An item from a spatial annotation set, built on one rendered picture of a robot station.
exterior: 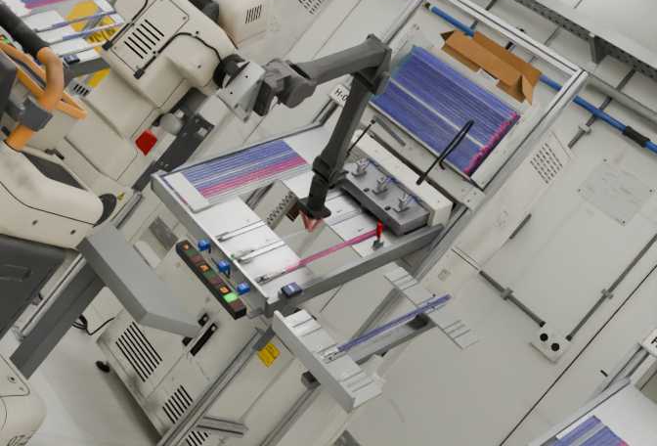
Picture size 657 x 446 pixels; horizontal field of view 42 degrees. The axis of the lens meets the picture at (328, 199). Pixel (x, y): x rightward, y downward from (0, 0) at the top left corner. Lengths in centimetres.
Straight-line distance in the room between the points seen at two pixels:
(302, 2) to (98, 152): 215
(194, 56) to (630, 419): 151
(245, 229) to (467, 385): 188
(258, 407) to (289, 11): 189
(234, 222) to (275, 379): 52
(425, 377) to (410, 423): 24
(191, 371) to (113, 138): 121
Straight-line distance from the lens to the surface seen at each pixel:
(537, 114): 290
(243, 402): 289
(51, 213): 170
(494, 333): 432
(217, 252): 269
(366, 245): 277
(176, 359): 308
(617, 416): 254
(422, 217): 285
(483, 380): 429
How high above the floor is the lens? 122
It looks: 4 degrees down
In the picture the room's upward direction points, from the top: 40 degrees clockwise
